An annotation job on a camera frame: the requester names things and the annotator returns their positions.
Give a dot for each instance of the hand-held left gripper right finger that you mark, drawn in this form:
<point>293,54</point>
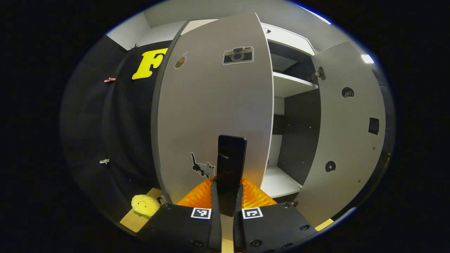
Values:
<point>238,225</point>

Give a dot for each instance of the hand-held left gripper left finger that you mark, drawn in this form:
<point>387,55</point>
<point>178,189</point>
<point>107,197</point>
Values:
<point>216,225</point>

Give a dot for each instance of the small ceiling light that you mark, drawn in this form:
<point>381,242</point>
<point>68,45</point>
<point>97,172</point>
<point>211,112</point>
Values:
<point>367,58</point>

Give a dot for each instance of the black cloth clip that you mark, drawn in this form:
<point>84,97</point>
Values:
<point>133,47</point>

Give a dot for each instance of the black backdrop cloth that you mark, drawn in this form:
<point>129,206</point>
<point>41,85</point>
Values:
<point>88,123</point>

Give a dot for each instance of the beige headphone-sticker cabinet door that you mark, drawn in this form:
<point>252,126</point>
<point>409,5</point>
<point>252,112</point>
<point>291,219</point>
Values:
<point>344,140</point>

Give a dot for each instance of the metal door hinge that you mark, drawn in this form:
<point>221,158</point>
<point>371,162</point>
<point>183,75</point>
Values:
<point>318,74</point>

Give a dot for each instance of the yellow plush toy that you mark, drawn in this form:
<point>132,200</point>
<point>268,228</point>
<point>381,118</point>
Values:
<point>145,205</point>

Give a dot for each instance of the beige camera-sticker cabinet door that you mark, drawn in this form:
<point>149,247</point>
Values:
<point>211,105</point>

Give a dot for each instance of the long ceiling light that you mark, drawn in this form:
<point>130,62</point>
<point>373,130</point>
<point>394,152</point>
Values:
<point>313,13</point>

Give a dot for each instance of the white cabinet shelf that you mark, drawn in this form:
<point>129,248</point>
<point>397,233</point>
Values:
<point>288,84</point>

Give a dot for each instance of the pink cloth clip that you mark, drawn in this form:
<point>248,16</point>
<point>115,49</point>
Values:
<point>109,79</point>

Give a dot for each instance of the beige cabinet drawer front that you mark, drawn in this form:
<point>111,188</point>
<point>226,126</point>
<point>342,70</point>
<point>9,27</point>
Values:
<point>288,38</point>

